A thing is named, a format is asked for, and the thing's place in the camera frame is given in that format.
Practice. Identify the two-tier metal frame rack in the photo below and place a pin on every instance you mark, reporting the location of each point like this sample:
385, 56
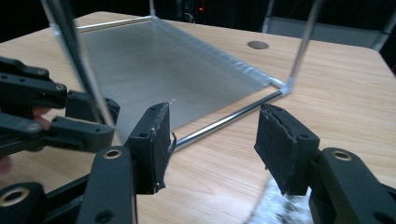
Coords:
171, 68

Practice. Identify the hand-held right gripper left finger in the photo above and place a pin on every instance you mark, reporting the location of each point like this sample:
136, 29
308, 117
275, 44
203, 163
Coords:
149, 146

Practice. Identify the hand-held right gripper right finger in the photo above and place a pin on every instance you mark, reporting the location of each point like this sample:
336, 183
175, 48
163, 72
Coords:
289, 155

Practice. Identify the round grey table grommet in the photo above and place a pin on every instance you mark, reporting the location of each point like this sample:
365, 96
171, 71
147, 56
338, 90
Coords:
257, 45

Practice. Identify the white black-patterned cloth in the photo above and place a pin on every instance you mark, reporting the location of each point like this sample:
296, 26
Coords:
280, 208

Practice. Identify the white-legged wooden desk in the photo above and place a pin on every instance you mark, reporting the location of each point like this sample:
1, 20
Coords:
327, 32

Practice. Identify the dark computer tower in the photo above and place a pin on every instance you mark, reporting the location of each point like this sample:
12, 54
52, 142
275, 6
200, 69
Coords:
200, 9

